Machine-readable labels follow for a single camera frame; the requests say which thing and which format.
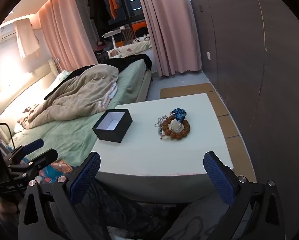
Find white air conditioner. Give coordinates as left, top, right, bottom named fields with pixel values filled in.
left=0, top=21, right=18, bottom=45

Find black clothing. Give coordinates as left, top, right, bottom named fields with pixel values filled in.
left=96, top=54, right=153, bottom=72

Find orange hanging towel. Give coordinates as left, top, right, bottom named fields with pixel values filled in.
left=107, top=0, right=119, bottom=20

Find orange teal printed cloth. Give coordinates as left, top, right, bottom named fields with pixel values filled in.
left=39, top=161, right=73, bottom=179

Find white folding table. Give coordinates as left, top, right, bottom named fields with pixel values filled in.
left=102, top=29, right=125, bottom=48

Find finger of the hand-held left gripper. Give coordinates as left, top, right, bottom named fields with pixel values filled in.
left=4, top=138, right=44, bottom=166
left=8, top=149, right=59, bottom=181

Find patterned bedding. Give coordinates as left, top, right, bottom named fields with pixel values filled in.
left=109, top=34, right=152, bottom=58

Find blue knitted scrunchie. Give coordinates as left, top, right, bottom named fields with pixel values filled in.
left=170, top=108, right=187, bottom=121

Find pink curtain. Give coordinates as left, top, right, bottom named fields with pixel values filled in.
left=38, top=0, right=100, bottom=73
left=134, top=0, right=203, bottom=78

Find grey bead chain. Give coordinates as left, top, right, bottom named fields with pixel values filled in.
left=154, top=115, right=168, bottom=135

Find beige blanket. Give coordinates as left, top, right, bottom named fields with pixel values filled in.
left=17, top=64, right=119, bottom=130

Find brown cardboard sheet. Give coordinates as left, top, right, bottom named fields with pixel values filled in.
left=217, top=115, right=240, bottom=138
left=206, top=91, right=230, bottom=118
left=160, top=83, right=216, bottom=100

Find brown bead bracelet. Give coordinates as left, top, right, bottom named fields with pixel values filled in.
left=162, top=118, right=191, bottom=141

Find white hanging cloth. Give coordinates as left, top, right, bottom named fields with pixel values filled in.
left=14, top=18, right=41, bottom=61

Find black cable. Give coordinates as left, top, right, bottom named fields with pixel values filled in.
left=0, top=122, right=15, bottom=153

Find dark hanging clothes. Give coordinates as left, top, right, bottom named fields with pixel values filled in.
left=87, top=0, right=110, bottom=31

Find bed with green sheet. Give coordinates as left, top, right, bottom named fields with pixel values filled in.
left=0, top=54, right=153, bottom=179

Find person's dark trousers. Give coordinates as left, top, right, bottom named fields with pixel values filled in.
left=39, top=177, right=252, bottom=240

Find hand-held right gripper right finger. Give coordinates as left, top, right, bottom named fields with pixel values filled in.
left=162, top=151, right=286, bottom=240

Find black jewelry box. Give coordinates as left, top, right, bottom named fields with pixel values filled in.
left=92, top=109, right=133, bottom=143

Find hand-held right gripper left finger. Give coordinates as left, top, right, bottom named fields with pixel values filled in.
left=17, top=151, right=108, bottom=240

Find orange box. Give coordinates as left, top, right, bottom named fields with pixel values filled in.
left=131, top=21, right=148, bottom=38

